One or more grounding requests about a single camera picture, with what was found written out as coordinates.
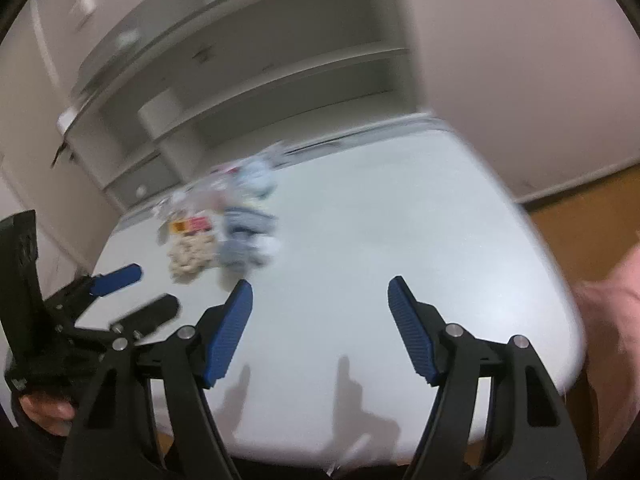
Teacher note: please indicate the white shelf unit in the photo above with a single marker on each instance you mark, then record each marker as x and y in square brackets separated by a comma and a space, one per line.
[300, 35]

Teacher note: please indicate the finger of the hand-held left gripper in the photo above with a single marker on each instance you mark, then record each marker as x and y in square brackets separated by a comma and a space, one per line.
[150, 310]
[117, 277]

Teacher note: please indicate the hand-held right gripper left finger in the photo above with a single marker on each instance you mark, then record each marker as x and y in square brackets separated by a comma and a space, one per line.
[230, 331]

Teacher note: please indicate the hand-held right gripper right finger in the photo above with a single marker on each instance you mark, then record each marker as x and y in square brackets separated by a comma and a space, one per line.
[410, 331]

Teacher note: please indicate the person's left forearm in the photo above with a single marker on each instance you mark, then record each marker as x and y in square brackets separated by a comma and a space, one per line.
[30, 455]

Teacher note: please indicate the white cylinder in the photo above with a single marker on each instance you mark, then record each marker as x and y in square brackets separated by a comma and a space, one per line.
[161, 116]

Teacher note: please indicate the person's left hand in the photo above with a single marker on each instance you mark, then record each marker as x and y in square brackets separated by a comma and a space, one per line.
[47, 415]

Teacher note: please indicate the pink blanket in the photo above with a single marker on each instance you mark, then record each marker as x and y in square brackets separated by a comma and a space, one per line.
[615, 320]

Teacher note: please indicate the beige snack packet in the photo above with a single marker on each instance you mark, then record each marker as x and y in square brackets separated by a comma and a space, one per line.
[189, 252]

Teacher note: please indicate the pale blue crumpled wrapper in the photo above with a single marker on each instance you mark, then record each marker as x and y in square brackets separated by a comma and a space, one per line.
[256, 176]

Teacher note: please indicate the white drawer with round knob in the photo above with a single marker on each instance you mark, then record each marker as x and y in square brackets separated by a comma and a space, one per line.
[142, 185]

